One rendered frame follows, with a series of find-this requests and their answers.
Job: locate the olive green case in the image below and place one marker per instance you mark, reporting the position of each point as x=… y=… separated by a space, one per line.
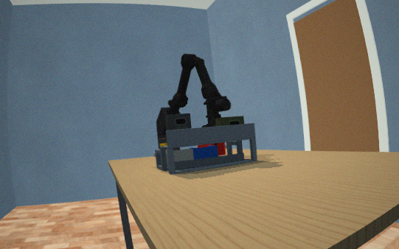
x=229 y=120

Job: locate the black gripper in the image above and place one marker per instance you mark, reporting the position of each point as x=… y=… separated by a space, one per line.
x=211 y=119

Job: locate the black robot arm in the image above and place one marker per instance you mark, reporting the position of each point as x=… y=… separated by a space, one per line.
x=208 y=89

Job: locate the grey metal shelf rack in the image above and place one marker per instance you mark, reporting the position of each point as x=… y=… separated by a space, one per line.
x=231 y=134

